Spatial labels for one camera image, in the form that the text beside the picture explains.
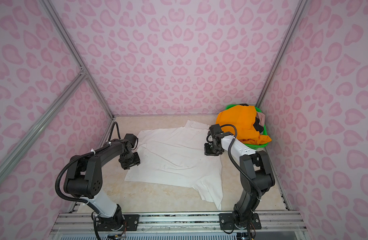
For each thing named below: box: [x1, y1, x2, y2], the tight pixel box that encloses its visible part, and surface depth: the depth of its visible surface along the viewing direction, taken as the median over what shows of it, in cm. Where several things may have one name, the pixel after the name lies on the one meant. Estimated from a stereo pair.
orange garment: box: [216, 105, 272, 145], surface depth 97 cm
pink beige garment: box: [256, 111, 266, 127], surface depth 105 cm
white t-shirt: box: [124, 120, 223, 210], surface depth 95 cm
